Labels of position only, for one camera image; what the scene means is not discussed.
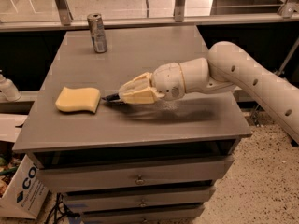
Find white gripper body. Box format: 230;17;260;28
152;63;185;101

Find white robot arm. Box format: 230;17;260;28
119;41;299;142

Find grey drawer cabinet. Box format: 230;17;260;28
14;26;250;216

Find metal railing frame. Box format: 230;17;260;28
0;0;299;31

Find bottom grey drawer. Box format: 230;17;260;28
81;204;204;224

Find silver drink can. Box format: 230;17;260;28
87;13;107;53

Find middle grey drawer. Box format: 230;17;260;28
64;185;215;213

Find white cardboard box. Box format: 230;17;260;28
0;156;49;219

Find yellow sponge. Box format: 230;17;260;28
55;87;101;113

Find dark blue rxbar packet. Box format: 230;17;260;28
103;93;121;103

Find grey drawer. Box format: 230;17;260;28
36;156;234;193
81;204;204;224
64;185;215;213

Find black cables on floor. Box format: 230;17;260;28
44;193;82;224

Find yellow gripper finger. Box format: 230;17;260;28
120;87;164;105
119;72;152;93

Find top grey drawer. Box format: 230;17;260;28
36;156;234;193

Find white plastic bottle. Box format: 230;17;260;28
0;71;21;101

